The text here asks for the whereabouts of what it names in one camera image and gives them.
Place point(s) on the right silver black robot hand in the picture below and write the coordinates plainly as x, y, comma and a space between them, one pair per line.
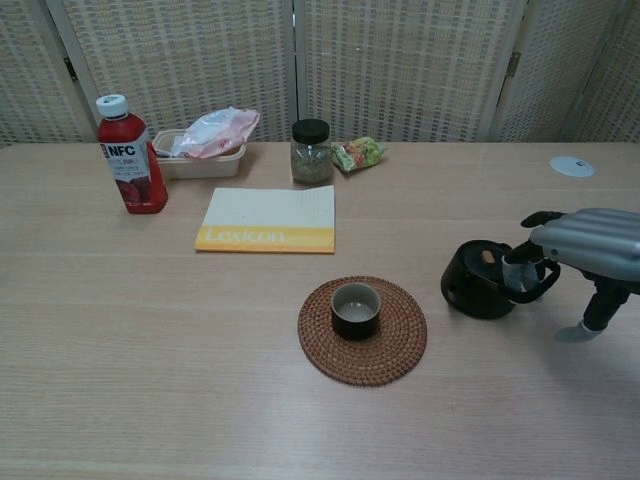
595, 242

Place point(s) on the black cast iron teapot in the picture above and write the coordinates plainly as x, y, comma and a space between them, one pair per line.
475, 295

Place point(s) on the round woven rattan coaster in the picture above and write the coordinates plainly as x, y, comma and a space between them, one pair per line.
400, 350

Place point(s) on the brass screen hinge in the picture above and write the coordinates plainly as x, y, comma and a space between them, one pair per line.
70, 69
513, 64

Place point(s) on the green snack packet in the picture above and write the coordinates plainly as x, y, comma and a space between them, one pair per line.
357, 152

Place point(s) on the black teacup grey inside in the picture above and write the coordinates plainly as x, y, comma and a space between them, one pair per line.
355, 327

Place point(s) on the glass jar black lid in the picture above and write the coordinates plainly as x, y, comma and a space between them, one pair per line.
311, 160

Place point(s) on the white yellow Lexicon book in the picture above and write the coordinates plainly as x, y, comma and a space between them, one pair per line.
265, 215

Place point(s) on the pink white plastic bag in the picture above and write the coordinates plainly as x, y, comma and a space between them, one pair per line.
220, 130

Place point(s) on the beige plastic food container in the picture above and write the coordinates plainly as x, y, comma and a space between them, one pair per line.
200, 168

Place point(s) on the woven folding screen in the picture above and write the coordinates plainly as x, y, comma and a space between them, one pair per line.
200, 60

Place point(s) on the red NFC juice bottle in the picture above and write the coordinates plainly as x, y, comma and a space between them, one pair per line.
132, 170

